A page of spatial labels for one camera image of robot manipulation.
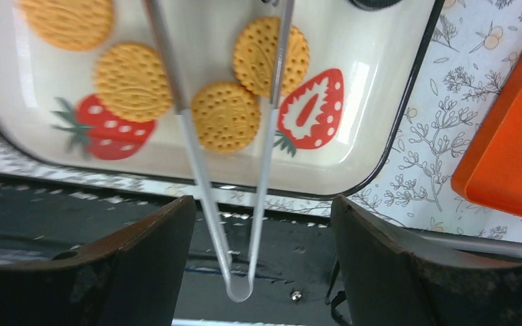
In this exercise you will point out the white strawberry tray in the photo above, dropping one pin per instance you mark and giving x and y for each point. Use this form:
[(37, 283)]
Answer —
[(333, 130)]

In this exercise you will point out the orange box lid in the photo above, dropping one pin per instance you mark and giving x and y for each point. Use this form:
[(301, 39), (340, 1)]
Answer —
[(490, 172)]

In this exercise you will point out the floral table mat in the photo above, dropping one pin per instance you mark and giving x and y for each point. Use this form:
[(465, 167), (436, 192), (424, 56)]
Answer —
[(473, 50)]

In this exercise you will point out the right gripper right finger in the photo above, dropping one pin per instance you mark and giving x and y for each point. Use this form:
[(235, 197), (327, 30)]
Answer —
[(392, 276)]

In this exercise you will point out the black sandwich cookie right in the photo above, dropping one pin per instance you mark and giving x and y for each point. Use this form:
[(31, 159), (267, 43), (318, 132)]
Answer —
[(373, 5)]

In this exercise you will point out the round yellow biscuit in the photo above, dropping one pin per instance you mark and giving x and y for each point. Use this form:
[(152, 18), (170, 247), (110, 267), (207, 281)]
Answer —
[(73, 25), (226, 117), (131, 82), (255, 53)]

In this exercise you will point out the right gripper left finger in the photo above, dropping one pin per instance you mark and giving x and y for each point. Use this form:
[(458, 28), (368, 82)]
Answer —
[(130, 277)]

